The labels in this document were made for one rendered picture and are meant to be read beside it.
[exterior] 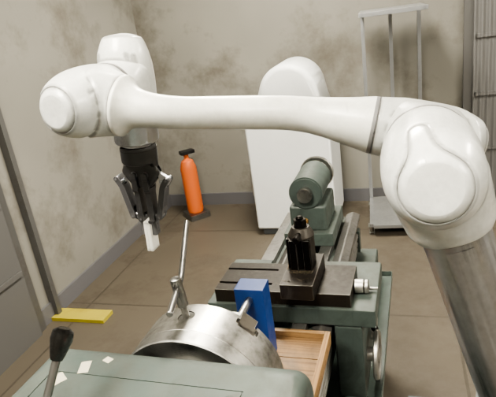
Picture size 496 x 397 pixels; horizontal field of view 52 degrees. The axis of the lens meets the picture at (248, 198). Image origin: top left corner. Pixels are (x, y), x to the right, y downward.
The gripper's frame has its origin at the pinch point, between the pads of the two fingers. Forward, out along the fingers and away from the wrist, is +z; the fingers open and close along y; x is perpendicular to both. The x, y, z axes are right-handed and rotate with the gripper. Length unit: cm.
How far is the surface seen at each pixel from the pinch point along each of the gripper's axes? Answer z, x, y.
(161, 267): 146, -222, 128
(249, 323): 16.2, 5.2, -22.9
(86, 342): 146, -127, 132
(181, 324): 11.5, 14.7, -12.2
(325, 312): 43, -40, -31
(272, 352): 19.5, 9.3, -28.4
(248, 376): 8.4, 29.0, -30.4
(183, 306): 8.6, 12.5, -12.1
